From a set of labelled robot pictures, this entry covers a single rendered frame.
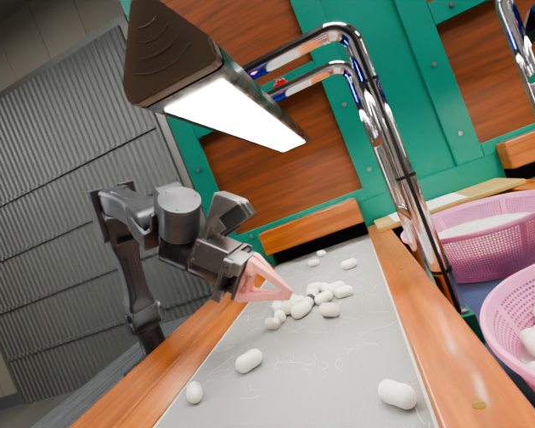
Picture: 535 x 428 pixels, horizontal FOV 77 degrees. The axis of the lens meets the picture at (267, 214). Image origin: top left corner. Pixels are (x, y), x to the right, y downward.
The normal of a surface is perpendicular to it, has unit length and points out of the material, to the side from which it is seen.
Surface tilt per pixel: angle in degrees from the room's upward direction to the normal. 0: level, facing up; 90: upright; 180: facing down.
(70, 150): 90
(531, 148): 90
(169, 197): 50
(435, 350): 0
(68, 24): 90
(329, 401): 0
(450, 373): 0
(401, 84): 90
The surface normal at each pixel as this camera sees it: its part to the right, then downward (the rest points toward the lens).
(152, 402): 0.38, -0.90
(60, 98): -0.23, 0.11
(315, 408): -0.37, -0.93
